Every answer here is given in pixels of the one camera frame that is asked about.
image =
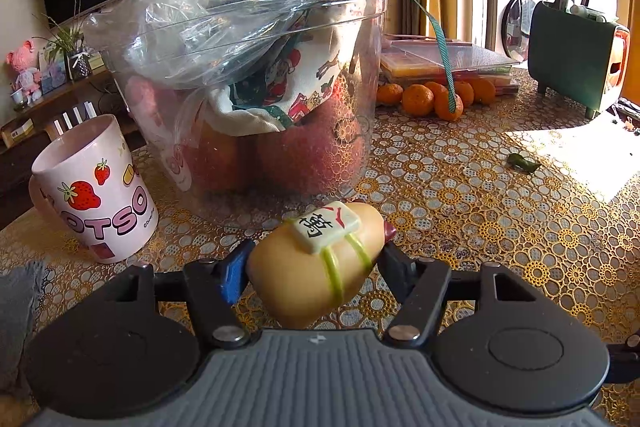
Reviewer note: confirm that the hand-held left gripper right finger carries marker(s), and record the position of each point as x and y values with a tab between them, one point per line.
397	272

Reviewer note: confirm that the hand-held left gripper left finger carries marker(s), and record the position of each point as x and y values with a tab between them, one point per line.
234	274

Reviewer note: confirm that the yellow bread-shaped toy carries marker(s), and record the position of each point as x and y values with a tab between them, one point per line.
305	277

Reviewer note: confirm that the lace tablecloth desktop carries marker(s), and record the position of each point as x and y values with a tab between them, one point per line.
500	217

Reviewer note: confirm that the red apple in foam net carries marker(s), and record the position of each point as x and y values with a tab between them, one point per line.
310	157
225	162

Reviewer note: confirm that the pink strawberry mug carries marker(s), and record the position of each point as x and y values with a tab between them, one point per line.
105	197

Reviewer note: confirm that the green leaf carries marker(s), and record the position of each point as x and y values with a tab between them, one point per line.
524	163

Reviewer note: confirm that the tangerine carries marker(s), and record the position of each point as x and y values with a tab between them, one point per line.
442	108
418	100
389	93
483	90
465	91

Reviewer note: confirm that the clear plastic bucket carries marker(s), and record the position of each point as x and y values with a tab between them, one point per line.
350	107

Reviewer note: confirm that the printed cloth bag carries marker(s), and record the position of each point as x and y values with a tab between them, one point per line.
305	77

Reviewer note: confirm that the wooden television cabinet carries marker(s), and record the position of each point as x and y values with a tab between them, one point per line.
60	152

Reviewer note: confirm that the white antenna router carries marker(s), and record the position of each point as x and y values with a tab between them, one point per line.
75	117

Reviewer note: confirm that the grey cloth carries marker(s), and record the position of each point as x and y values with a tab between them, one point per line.
17	332

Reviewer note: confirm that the green ribbon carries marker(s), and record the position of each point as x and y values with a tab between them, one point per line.
440	42

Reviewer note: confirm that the small cardboard box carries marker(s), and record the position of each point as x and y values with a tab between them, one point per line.
17	132

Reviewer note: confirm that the clear plastic bag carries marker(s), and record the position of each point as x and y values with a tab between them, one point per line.
215	7

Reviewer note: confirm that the small picture cards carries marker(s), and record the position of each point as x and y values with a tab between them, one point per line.
54	74

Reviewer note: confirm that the grass plant in vase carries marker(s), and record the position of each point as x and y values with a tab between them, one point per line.
75	52

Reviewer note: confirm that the green pen holder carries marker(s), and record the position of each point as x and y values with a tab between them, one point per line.
570	57

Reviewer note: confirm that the washing machine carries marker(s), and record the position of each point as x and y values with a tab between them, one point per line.
517	22

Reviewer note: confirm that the small ceramic cup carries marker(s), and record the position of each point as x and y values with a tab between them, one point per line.
19	98

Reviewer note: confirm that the pink pig doll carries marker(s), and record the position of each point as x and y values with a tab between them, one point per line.
25	69

